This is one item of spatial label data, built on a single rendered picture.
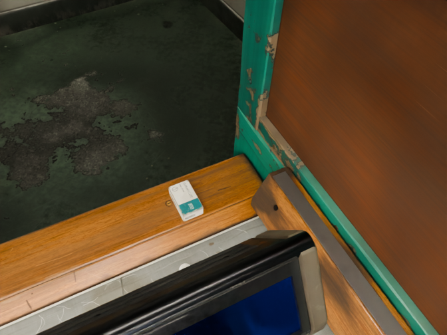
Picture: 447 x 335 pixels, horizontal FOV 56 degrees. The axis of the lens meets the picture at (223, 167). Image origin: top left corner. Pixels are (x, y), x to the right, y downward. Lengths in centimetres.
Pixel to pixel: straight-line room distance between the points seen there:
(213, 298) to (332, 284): 33
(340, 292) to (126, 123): 148
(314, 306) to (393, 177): 22
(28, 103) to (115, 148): 50
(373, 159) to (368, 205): 7
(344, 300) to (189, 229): 26
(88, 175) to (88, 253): 109
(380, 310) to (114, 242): 38
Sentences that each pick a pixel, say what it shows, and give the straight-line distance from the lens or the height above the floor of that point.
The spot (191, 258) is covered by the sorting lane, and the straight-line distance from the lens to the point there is 67.
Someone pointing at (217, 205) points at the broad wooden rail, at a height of 76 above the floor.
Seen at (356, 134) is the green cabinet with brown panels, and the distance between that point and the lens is 50.
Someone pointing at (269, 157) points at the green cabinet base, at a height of 83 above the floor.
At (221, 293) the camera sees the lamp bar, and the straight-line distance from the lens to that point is 25.
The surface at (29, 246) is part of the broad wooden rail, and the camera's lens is 70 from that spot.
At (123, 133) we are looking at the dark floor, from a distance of 187.
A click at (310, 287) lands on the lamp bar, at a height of 109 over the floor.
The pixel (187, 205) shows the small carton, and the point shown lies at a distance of 67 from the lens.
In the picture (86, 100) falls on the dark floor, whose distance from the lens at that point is 205.
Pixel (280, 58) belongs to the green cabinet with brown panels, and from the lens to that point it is 59.
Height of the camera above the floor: 134
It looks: 52 degrees down
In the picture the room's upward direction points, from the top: 3 degrees clockwise
